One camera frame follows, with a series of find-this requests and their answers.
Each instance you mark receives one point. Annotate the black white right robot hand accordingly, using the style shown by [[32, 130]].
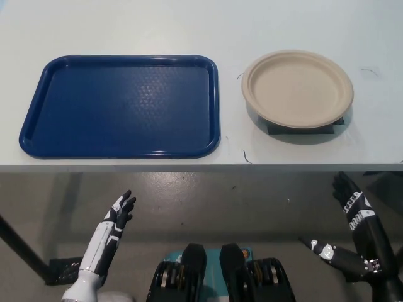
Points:
[[374, 245]]

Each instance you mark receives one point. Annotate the beige paper plate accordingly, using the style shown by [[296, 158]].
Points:
[[296, 91]]

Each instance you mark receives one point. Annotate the black table foot plate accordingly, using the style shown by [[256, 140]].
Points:
[[67, 270]]

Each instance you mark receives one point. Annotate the black table leg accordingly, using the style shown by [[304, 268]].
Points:
[[25, 248]]

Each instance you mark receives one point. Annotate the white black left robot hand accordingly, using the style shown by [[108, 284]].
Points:
[[104, 242]]

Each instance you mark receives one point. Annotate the black ribbed robot body block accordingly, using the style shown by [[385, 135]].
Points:
[[181, 273], [252, 277]]

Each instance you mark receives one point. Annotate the blue plastic tray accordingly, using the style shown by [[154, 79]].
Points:
[[119, 107]]

